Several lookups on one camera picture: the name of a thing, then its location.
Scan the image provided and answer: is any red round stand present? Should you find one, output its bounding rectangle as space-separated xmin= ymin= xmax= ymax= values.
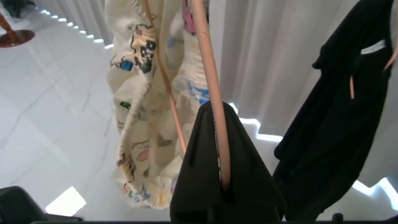
xmin=0 ymin=12 xmax=36 ymax=49

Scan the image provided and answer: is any cream printed garment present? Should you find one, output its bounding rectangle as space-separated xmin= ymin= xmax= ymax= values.
xmin=103 ymin=0 xmax=219 ymax=209

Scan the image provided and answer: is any black garment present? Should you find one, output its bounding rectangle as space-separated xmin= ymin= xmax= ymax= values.
xmin=272 ymin=0 xmax=395 ymax=222

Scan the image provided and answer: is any pink clothes hanger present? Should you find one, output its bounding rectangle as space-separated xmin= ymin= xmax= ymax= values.
xmin=349 ymin=45 xmax=398 ymax=100
xmin=144 ymin=0 xmax=232 ymax=192

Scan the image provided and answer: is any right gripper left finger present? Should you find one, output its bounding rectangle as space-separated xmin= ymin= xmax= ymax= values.
xmin=169 ymin=100 xmax=225 ymax=223

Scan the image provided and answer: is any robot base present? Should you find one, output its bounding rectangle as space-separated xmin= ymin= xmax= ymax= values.
xmin=0 ymin=185 xmax=84 ymax=223

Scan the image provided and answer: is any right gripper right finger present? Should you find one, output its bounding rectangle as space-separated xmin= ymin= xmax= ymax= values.
xmin=221 ymin=101 xmax=286 ymax=223

